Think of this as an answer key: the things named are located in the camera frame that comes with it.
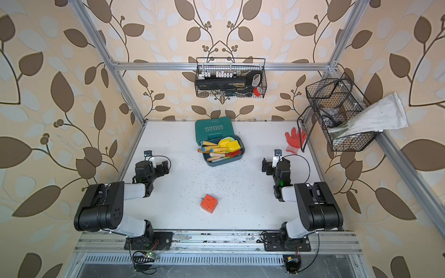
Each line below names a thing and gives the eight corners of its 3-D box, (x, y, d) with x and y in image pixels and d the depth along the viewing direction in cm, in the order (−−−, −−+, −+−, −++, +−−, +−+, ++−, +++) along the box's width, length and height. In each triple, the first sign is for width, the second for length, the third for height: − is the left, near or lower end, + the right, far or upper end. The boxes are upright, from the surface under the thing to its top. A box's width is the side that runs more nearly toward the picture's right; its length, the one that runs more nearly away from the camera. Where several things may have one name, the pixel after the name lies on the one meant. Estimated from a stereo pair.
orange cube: (201, 208, 86) (200, 204, 81) (207, 197, 89) (206, 193, 84) (212, 214, 84) (211, 210, 79) (218, 203, 87) (217, 199, 83)
